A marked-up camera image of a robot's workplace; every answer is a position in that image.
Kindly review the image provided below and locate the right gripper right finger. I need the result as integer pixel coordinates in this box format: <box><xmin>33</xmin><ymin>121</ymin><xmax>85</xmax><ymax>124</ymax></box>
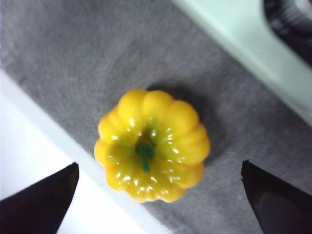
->
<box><xmin>240</xmin><ymin>159</ymin><xmax>312</xmax><ymax>234</ymax></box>

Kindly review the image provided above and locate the black control panel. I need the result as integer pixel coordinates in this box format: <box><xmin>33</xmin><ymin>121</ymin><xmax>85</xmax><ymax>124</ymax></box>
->
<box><xmin>262</xmin><ymin>0</ymin><xmax>312</xmax><ymax>66</ymax></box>

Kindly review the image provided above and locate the yellow toy pumpkin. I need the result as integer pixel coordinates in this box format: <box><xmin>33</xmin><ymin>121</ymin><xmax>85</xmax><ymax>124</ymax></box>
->
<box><xmin>94</xmin><ymin>89</ymin><xmax>211</xmax><ymax>203</ymax></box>

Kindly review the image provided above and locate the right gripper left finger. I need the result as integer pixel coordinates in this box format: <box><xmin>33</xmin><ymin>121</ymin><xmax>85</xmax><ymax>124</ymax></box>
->
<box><xmin>0</xmin><ymin>162</ymin><xmax>79</xmax><ymax>234</ymax></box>

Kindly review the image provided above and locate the mint green cooker base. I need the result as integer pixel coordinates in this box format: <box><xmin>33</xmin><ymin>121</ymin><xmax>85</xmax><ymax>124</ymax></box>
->
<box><xmin>170</xmin><ymin>0</ymin><xmax>312</xmax><ymax>127</ymax></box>

